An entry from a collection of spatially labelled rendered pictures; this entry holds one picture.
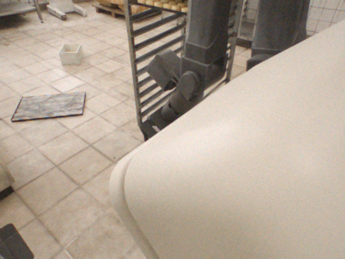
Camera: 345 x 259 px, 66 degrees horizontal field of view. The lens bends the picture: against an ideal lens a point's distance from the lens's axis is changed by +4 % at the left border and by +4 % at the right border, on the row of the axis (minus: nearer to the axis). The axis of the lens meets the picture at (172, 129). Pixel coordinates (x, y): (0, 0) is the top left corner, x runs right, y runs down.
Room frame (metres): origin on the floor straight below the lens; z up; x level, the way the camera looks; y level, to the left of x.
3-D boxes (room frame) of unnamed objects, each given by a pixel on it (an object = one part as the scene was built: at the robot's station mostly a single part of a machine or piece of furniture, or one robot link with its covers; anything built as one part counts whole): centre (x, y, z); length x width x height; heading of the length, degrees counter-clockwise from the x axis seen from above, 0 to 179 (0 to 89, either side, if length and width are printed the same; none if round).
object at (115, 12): (5.37, 0.84, 0.06); 1.20 x 0.80 x 0.11; 52
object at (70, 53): (3.21, 1.29, 0.08); 0.30 x 0.22 x 0.16; 4
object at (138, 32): (1.91, 0.07, 0.87); 0.64 x 0.03 x 0.03; 144
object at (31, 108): (2.13, 1.18, 0.02); 0.60 x 0.40 x 0.03; 101
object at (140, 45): (1.91, 0.07, 0.78); 0.64 x 0.03 x 0.03; 144
